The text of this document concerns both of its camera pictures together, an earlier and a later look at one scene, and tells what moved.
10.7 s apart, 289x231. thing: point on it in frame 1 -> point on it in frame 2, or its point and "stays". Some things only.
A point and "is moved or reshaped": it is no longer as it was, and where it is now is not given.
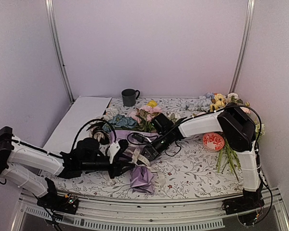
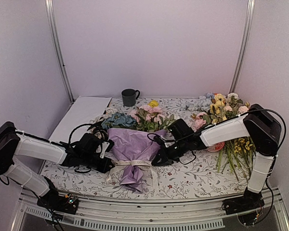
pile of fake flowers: (210, 102) stays
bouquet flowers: (143, 116) stays
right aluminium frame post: (243, 45) stays
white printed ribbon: (143, 161) is moved or reshaped
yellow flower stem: (152, 103) stays
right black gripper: (150, 151) -> (165, 159)
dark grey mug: (129, 96) stays
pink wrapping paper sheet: (141, 176) is moved or reshaped
